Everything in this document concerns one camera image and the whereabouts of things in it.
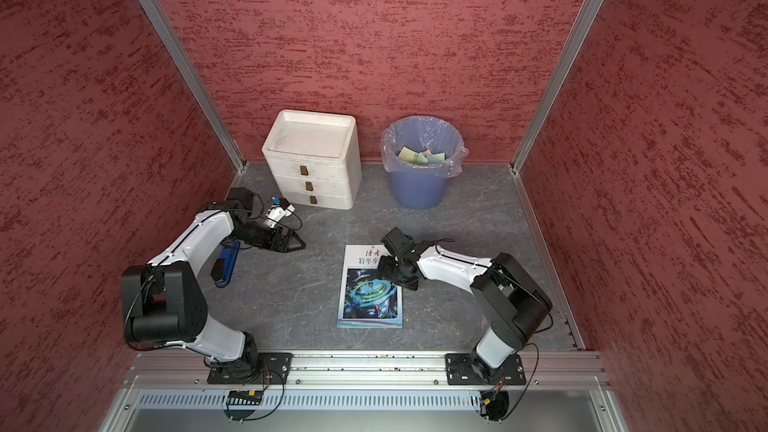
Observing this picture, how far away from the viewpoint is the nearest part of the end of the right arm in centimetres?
67

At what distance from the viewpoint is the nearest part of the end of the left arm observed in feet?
2.48

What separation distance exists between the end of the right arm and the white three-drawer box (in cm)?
31

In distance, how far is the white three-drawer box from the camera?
3.02 ft

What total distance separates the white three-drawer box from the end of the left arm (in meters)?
0.23
